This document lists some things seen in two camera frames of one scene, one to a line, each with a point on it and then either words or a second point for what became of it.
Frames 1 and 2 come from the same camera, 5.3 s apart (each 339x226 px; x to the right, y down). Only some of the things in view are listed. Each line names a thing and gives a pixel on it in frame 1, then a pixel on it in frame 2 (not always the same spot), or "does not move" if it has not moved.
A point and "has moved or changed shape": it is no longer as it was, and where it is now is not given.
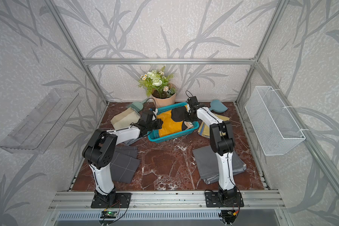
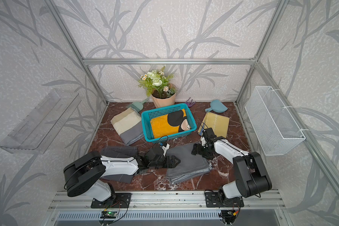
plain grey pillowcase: x=206 y=163 has moved or changed shape
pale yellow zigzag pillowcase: x=204 y=130 does not move
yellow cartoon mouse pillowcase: x=173 y=121 has moved or changed shape
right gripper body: x=188 y=117 to x=205 y=154
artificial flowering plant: x=156 y=82 does not move
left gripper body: x=154 y=125 to x=160 y=164
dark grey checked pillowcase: x=124 y=163 does not move
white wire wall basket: x=275 y=129 does not move
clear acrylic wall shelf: x=35 y=134 does not move
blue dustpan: x=217 y=106 does not move
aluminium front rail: x=164 y=200 does not move
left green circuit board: x=108 y=214 does not move
